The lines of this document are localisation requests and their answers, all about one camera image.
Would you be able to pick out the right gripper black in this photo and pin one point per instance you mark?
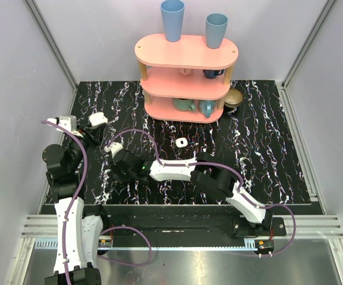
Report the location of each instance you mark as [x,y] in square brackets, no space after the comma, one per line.
[116,170]

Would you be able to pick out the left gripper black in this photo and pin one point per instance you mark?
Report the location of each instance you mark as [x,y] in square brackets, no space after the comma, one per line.
[87,134]

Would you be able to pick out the white oval pebble case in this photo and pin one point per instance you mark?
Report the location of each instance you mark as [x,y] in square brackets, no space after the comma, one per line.
[97,119]

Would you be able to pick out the white earbuds charging case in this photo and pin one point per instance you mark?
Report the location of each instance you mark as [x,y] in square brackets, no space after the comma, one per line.
[181,142]

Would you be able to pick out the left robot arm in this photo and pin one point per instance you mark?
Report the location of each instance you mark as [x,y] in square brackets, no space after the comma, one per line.
[78,230]

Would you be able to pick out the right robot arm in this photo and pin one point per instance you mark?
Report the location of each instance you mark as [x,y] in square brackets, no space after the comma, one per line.
[218,181]

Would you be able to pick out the left orange connector board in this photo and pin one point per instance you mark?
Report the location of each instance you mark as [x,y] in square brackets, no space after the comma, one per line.
[105,242]

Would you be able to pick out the teal glazed ceramic mug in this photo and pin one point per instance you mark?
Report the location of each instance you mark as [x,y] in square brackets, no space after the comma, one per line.
[184,105]

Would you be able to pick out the blue butterfly mug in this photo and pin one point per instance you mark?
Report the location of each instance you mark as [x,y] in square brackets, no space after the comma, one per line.
[206,107]

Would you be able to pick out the pink three-tier wooden shelf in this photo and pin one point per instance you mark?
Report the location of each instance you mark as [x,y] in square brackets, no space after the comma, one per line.
[159,64]

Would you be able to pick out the pink mug on shelf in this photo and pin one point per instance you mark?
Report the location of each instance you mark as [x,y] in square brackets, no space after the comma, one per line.
[186,71]

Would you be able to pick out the dark blue mug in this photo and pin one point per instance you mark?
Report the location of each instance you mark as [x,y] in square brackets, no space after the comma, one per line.
[212,74]

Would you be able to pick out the brown ceramic bowl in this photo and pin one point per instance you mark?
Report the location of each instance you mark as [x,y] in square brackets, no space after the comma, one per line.
[233,98]

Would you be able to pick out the left light blue cup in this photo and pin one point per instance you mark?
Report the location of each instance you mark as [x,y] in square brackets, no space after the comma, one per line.
[172,12]

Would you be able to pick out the light blue cup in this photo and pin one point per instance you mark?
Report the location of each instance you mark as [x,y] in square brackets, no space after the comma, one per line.
[172,12]
[216,25]

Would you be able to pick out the right light blue cup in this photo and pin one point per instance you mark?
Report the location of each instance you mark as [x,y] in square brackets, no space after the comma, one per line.
[216,25]

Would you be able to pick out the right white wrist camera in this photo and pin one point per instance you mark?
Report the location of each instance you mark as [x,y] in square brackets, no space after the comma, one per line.
[113,148]

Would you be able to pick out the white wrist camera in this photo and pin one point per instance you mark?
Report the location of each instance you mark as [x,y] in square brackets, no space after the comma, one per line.
[68,122]
[113,148]

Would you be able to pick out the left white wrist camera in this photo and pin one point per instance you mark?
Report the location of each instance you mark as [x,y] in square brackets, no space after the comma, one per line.
[68,122]

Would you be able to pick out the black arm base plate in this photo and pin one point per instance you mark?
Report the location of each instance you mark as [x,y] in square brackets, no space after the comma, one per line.
[224,219]

